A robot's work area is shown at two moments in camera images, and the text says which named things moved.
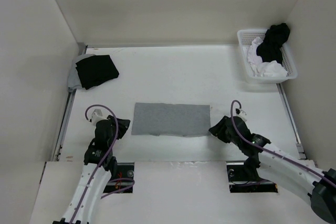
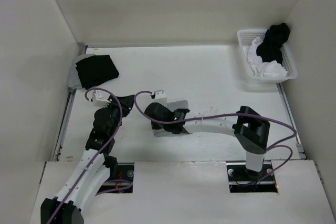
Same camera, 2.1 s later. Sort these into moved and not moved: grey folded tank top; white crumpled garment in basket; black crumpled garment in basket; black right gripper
Moved: black right gripper
Not moved: white crumpled garment in basket; black crumpled garment in basket; grey folded tank top
